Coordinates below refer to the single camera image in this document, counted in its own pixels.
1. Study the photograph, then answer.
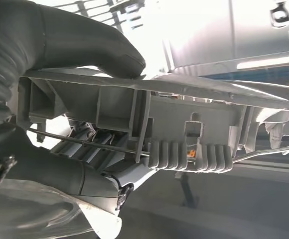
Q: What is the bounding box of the black braided cable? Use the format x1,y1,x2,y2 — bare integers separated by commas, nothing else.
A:
0,155,17,200

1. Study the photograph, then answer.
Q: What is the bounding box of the clear plastic film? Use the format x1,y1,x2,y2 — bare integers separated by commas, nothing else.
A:
0,179,123,239

